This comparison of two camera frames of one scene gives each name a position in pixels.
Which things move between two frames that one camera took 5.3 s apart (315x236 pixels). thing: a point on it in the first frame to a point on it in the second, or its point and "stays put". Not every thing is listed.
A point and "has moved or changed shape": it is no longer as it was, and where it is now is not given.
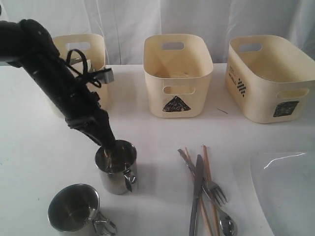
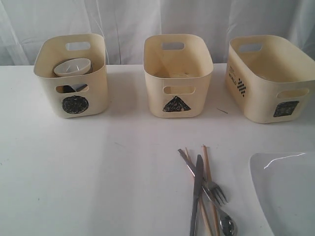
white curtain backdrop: (124, 24) stays put
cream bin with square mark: (269, 79) stays put
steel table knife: (199, 182) stays put
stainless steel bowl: (76, 61) has moved or changed shape
